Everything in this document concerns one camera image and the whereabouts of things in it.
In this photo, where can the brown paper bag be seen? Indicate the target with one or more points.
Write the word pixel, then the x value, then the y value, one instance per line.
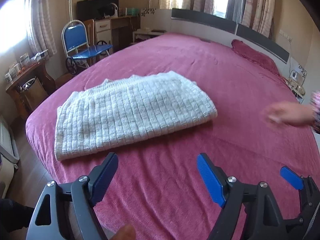
pixel 33 91

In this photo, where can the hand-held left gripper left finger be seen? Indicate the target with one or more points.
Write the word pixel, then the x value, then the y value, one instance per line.
pixel 105 180

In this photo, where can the white and grey headboard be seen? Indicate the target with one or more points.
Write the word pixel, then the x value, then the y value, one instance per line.
pixel 212 22

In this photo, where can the person's left hand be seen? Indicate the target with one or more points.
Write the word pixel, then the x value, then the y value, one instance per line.
pixel 123 232

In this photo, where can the white floral nightstand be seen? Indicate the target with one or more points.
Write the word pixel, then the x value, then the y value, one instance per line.
pixel 301 70
pixel 147 31

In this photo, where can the wooden desk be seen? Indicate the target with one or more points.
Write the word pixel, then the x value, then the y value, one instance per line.
pixel 122 26

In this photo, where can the brown wooden panel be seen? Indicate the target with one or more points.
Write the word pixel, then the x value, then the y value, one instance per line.
pixel 88 30

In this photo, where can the clear plastic jar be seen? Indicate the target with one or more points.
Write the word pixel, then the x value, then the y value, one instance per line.
pixel 24 60
pixel 15 69

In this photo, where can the bed with pink blanket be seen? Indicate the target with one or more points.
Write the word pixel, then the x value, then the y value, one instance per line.
pixel 175 62

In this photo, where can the person's dark clothing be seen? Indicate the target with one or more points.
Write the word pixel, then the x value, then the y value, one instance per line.
pixel 12 215

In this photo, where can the black television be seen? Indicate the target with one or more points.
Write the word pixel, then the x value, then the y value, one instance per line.
pixel 92 7

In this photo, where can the small white fan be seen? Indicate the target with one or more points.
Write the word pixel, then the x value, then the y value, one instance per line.
pixel 114 9

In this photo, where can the wooden side table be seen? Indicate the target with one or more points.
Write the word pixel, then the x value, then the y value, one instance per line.
pixel 30 77

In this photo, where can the another person's forearm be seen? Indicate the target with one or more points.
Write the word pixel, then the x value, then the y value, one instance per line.
pixel 316 115

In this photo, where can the blue chair with white frame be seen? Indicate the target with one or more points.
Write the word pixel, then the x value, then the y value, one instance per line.
pixel 75 37

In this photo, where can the teal box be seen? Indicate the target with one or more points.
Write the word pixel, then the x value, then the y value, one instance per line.
pixel 132 11

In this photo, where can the white drawer cabinet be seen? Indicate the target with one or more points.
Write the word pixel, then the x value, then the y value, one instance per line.
pixel 102 28

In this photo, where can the white lamp pole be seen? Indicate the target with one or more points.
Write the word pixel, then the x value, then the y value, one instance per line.
pixel 70 5

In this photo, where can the white knitted sweater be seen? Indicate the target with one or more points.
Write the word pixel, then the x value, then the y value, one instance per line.
pixel 135 110

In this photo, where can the pink pillow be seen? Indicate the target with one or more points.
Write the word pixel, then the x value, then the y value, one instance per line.
pixel 252 55

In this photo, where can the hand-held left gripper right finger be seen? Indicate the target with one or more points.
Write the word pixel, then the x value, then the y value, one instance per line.
pixel 210 180

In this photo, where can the white heater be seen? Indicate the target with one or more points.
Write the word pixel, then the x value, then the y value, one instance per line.
pixel 7 140

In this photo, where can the wall socket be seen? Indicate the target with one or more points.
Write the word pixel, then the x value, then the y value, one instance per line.
pixel 285 33

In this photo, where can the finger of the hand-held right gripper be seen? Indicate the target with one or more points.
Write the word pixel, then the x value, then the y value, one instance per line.
pixel 291 177

